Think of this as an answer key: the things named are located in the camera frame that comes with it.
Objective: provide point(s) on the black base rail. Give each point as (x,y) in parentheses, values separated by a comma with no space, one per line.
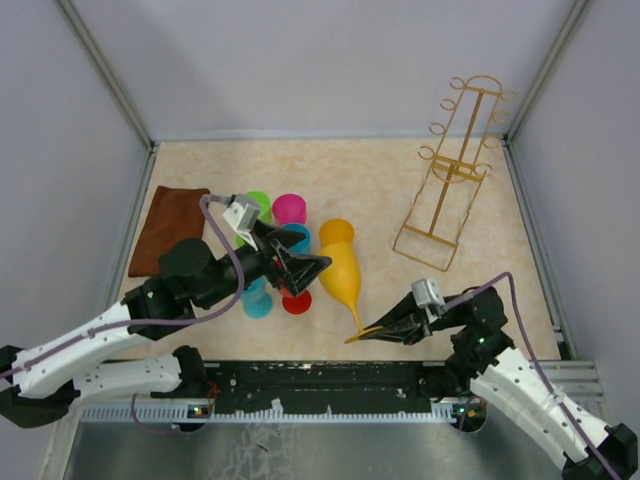
(341,388)

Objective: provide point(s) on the yellow wine glass back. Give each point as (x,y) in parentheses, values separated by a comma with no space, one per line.
(342,281)

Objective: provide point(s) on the red wine glass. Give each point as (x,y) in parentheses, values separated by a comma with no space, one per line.
(294,299)

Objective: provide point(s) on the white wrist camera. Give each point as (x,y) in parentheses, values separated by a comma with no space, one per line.
(241,215)
(426,292)

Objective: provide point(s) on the yellow wine glass front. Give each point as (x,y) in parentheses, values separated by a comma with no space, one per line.
(334,231)

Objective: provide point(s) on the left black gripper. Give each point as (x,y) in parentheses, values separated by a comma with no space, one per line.
(296,271)

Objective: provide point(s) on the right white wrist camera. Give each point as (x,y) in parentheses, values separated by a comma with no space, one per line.
(426,292)

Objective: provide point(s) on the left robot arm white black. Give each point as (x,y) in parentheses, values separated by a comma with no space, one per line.
(46,382)

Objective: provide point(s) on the yellow wine glass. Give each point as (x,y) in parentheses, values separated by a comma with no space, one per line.
(334,231)
(342,281)

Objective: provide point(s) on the green wine glass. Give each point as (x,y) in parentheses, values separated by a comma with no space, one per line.
(241,241)
(262,202)

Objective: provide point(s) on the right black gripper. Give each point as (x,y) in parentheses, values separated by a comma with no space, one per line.
(406,308)

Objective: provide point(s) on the pink wine glass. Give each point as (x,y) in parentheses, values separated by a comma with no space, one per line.
(289,208)

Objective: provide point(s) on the gold wire glass rack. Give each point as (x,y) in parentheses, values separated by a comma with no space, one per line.
(456,168)

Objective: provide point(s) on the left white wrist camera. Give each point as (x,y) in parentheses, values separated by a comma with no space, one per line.
(241,215)

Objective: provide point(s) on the brown folded cloth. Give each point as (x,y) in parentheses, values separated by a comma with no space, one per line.
(174,215)

